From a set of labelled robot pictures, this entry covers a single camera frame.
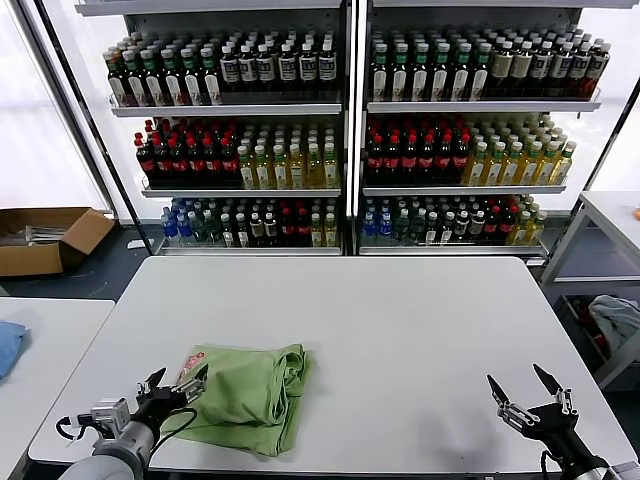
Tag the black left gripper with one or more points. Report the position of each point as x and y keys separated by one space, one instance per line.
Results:
x=160 y=404

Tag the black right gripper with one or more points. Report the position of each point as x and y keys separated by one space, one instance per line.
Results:
x=550 y=422

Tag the green polo shirt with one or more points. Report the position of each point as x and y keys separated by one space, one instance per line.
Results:
x=240 y=390

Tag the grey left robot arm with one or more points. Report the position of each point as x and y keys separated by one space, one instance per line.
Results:
x=125 y=445

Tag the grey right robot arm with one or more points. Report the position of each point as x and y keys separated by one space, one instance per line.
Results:
x=580 y=462

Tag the red item under table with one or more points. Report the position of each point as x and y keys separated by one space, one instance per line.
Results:
x=597 y=340

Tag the pale blue crumpled cloth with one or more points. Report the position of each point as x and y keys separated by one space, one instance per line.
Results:
x=620 y=320

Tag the white paper scrap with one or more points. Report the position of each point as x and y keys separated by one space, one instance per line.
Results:
x=135 y=244

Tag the dark green drink bottle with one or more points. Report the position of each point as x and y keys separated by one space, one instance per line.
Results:
x=401 y=229
x=200 y=228
x=215 y=228
x=417 y=229

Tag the blue drink bottle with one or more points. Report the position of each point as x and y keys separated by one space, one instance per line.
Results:
x=369 y=225
x=184 y=225
x=169 y=224
x=385 y=225

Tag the dark bottle white cap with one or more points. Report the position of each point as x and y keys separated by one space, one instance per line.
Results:
x=257 y=230
x=242 y=231
x=228 y=231
x=271 y=230
x=431 y=230
x=447 y=230

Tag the yellow drink bottle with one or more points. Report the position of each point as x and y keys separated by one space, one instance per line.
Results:
x=246 y=167
x=537 y=227
x=476 y=164
x=330 y=230
x=316 y=231
x=564 y=163
x=314 y=166
x=280 y=167
x=297 y=166
x=331 y=166
x=494 y=164
x=548 y=164
x=530 y=164
x=512 y=164
x=262 y=167
x=521 y=229

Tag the cola bottle red cap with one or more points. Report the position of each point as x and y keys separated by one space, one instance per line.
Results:
x=392 y=158
x=287 y=228
x=410 y=158
x=492 y=225
x=211 y=162
x=230 y=162
x=145 y=162
x=177 y=162
x=161 y=162
x=303 y=228
x=195 y=162
x=375 y=158
x=427 y=158
x=462 y=158
x=445 y=158
x=507 y=224

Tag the blue folded cloth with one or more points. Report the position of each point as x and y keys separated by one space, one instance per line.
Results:
x=10 y=345

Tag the open cardboard box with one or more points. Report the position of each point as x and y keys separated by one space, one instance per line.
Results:
x=30 y=260

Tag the clear plastic packets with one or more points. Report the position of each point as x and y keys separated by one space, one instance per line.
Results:
x=42 y=234

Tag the grey metal drinks shelf rack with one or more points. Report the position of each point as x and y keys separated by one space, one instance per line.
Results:
x=225 y=110
x=475 y=106

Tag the dark bottle green cap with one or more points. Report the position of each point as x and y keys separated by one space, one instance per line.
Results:
x=117 y=79
x=420 y=72
x=380 y=72
x=211 y=76
x=481 y=72
x=135 y=78
x=153 y=77
x=192 y=76
x=461 y=72
x=441 y=72
x=172 y=77
x=400 y=72

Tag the dark bottle blue white label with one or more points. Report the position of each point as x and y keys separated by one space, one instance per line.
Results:
x=541 y=69
x=307 y=68
x=287 y=68
x=327 y=68
x=597 y=71
x=561 y=70
x=265 y=68
x=229 y=69
x=579 y=71
x=247 y=69

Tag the dark bottle beige label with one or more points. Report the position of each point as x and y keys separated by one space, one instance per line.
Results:
x=501 y=69
x=521 y=69

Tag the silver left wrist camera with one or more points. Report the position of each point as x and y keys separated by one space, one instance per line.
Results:
x=110 y=415

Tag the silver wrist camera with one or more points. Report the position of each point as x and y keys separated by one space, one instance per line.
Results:
x=625 y=472
x=110 y=415

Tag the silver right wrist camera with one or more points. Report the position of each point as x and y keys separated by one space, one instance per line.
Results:
x=625 y=472

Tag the grey metal frame table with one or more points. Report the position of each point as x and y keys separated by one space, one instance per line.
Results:
x=600 y=278

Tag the black slanted frame pole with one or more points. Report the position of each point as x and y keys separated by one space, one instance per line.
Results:
x=608 y=150
x=97 y=135

